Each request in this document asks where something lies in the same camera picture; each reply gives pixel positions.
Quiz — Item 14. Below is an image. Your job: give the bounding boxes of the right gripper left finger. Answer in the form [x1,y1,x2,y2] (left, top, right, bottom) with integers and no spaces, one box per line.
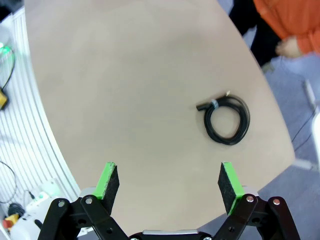
[37,161,129,240]

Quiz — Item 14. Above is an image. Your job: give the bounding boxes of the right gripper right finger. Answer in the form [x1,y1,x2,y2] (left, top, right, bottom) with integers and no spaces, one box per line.
[214,161,301,240]

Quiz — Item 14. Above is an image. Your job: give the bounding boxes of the person's left forearm orange sleeve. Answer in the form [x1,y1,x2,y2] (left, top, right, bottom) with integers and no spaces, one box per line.
[296,27,320,56]

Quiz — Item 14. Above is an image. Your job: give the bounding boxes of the white control device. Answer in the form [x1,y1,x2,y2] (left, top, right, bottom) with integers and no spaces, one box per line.
[11,178,62,240]

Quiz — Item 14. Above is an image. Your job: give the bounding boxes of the white ridged platform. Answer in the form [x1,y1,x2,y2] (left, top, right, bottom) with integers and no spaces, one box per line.
[0,6,81,210]

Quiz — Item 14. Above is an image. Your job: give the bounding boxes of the yellow red emergency stop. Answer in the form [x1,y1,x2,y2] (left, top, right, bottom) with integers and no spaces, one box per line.
[1,212,20,230]

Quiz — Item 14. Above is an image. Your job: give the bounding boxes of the white side table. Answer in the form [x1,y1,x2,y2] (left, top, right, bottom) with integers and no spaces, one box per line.
[294,79,320,172]

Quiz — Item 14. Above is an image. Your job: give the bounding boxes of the small yellow box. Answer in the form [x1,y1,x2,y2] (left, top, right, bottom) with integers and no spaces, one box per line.
[0,88,9,111]

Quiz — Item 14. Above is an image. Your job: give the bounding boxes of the person in orange hoodie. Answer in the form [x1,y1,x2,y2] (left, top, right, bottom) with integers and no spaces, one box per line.
[228,0,320,67]

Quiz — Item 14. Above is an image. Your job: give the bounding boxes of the braided USB cable grey tie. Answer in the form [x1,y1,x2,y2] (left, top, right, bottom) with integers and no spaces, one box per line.
[196,90,251,146]

